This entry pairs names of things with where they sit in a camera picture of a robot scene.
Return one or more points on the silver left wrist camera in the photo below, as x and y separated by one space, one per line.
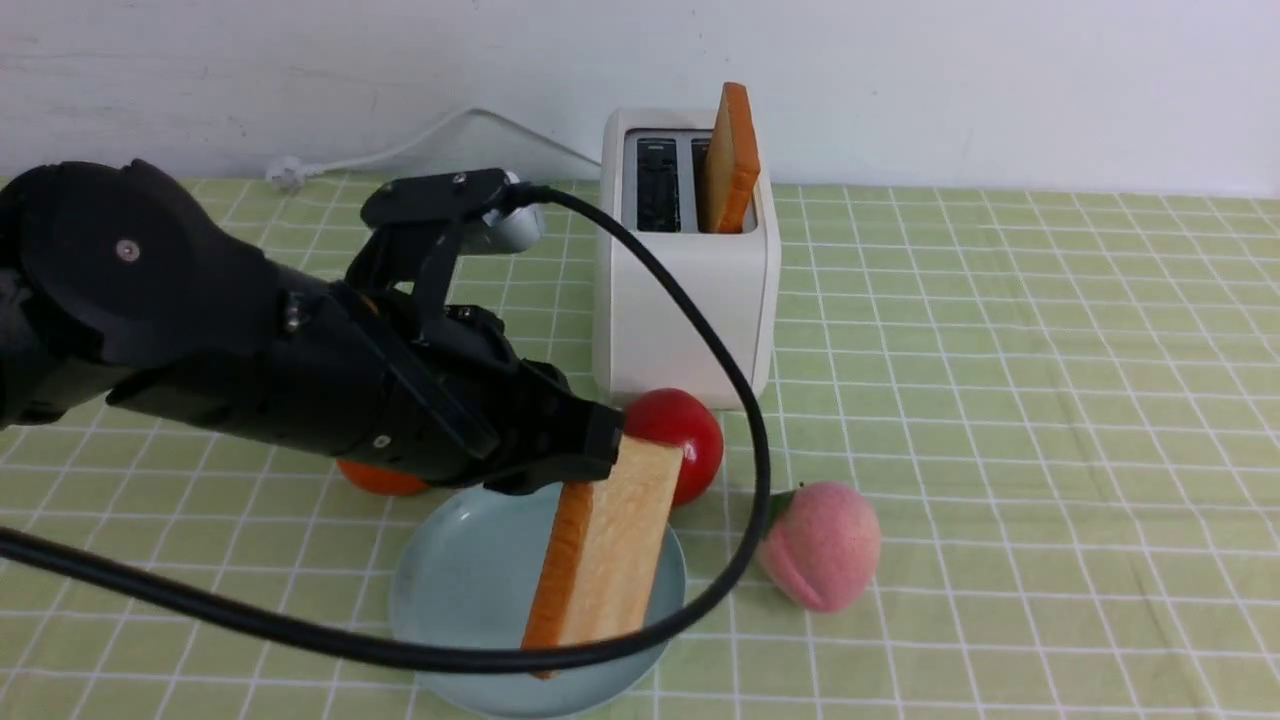
510 225

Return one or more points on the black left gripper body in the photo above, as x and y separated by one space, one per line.
460 409

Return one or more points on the pink peach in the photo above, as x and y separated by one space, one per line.
822 545

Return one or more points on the light blue round plate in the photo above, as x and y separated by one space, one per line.
466 579

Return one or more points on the toast slice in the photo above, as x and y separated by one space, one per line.
731 165
603 551

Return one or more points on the red apple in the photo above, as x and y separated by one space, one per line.
673 417

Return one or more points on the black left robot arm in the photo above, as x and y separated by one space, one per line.
118 285

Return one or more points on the orange persimmon with green leaf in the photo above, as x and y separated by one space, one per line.
379 481

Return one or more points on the green checked tablecloth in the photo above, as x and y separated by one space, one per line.
1062 405

